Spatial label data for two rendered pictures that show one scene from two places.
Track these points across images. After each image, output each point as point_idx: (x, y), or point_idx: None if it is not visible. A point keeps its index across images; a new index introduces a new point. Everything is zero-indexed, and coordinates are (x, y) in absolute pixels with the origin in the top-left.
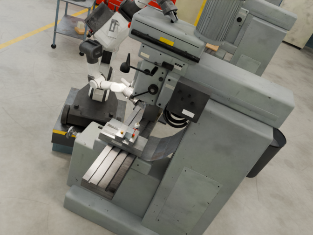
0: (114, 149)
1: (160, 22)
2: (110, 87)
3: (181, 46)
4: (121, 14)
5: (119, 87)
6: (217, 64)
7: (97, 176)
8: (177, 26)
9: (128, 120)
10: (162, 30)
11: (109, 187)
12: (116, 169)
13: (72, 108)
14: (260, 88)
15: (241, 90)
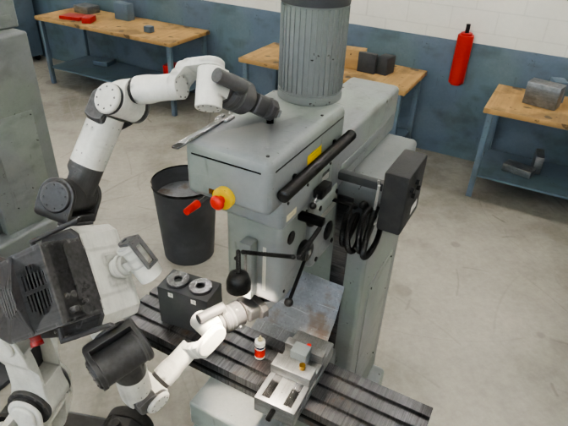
0: (319, 398)
1: (288, 134)
2: (202, 355)
3: (328, 139)
4: (78, 224)
5: (222, 329)
6: None
7: None
8: (291, 119)
9: (220, 362)
10: (308, 143)
11: (422, 413)
12: (374, 398)
13: None
14: (376, 101)
15: (371, 122)
